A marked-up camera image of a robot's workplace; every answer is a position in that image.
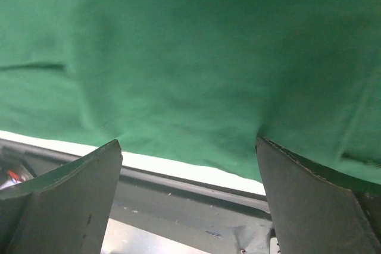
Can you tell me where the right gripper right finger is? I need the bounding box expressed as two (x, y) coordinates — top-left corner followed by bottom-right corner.
(256, 137), (380, 253)

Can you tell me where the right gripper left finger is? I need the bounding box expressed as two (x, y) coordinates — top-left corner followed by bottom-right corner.
(1, 140), (123, 253)

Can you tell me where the dark green t shirt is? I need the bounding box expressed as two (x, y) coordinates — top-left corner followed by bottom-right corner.
(1, 0), (380, 183)

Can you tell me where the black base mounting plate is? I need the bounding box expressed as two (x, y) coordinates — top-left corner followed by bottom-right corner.
(1, 140), (279, 253)

